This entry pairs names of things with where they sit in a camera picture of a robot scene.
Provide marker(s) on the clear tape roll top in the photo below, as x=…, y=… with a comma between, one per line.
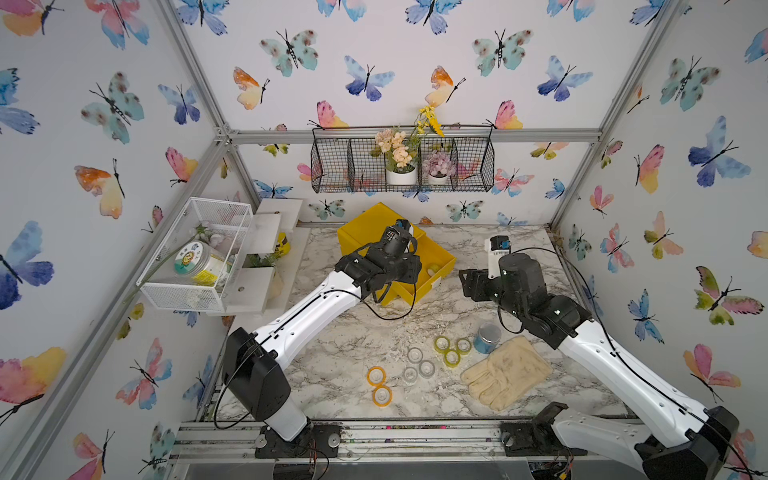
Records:
x=415, y=355

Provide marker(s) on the yellow top drawer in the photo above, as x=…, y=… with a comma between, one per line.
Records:
x=429, y=253

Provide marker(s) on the orange tape roll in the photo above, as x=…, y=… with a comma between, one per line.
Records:
x=376, y=376
x=382, y=396

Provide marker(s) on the clear tape roll right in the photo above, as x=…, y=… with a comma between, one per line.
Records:
x=426, y=369

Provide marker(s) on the orange tape roll lower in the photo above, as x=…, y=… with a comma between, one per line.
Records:
x=382, y=396

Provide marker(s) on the white stepped shelf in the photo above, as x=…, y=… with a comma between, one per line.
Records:
x=257, y=296

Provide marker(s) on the yellow toy figure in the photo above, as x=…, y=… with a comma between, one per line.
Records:
x=282, y=246

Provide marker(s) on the white pot peach flowers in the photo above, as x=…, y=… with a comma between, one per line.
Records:
x=393, y=146

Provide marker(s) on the aluminium front rail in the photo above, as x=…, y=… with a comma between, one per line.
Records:
x=451, y=440

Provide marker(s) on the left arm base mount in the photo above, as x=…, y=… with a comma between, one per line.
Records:
x=315, y=440

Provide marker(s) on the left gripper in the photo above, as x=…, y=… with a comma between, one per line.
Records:
x=412, y=268

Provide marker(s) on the white pot purple flowers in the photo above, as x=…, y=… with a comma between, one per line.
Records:
x=440, y=168

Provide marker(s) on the cream work glove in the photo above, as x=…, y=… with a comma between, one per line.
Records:
x=506, y=375

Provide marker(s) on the clear tape roll left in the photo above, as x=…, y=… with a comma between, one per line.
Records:
x=410, y=375

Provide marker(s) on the black wire wall basket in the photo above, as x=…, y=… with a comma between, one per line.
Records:
x=341, y=161

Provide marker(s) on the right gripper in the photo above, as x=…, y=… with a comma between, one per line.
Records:
x=476, y=281

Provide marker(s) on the orange tape roll upper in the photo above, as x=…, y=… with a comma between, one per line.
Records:
x=376, y=376

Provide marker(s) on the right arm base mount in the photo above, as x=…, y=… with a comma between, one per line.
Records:
x=536, y=437

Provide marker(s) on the clear tape roll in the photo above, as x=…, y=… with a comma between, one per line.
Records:
x=410, y=375
x=426, y=369
x=415, y=355

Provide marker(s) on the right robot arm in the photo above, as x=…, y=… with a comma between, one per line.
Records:
x=677, y=437

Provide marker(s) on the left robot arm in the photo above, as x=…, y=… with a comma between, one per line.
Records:
x=254, y=363

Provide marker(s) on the yellow drawer cabinet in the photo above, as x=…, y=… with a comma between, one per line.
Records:
x=369, y=227

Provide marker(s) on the white pot green plant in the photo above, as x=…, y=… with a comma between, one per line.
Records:
x=260, y=260

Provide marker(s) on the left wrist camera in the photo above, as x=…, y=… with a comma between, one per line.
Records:
x=402, y=230

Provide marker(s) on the round jar colourful lid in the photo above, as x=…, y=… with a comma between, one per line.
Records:
x=201, y=263

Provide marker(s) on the clear mesh box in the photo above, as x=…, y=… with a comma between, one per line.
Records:
x=223, y=225

